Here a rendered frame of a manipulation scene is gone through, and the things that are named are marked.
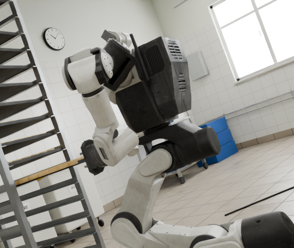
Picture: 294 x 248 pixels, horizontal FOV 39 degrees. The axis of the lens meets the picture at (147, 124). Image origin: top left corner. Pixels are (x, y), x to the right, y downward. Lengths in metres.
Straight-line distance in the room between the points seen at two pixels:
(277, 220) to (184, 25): 5.85
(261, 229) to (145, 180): 0.47
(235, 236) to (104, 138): 0.65
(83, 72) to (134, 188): 0.67
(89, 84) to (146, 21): 6.11
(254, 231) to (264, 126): 5.17
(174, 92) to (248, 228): 0.56
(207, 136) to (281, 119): 5.05
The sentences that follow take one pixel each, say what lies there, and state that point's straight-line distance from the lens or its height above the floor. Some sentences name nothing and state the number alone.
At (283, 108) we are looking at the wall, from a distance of 6.51.
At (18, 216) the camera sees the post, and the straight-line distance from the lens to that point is 1.82.
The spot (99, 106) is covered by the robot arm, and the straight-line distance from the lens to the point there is 1.18.
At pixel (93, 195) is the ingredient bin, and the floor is 0.36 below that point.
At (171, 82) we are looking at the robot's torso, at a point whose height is 0.93.
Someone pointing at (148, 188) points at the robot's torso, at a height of 0.58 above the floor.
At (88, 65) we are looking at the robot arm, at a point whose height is 1.03.
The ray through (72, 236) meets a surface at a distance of 2.27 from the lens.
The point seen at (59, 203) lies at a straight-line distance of 2.25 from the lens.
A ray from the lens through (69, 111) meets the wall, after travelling 5.44.
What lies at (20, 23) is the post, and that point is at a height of 1.54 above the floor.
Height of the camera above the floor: 0.80
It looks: 1 degrees up
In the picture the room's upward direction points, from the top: 20 degrees counter-clockwise
